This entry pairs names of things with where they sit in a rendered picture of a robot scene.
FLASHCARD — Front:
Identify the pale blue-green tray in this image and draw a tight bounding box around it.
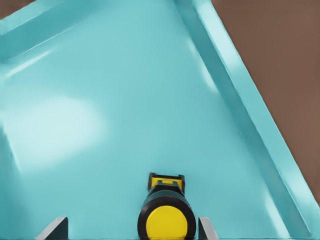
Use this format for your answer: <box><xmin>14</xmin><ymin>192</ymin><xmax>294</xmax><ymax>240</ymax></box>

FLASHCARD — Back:
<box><xmin>0</xmin><ymin>0</ymin><xmax>320</xmax><ymax>240</ymax></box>

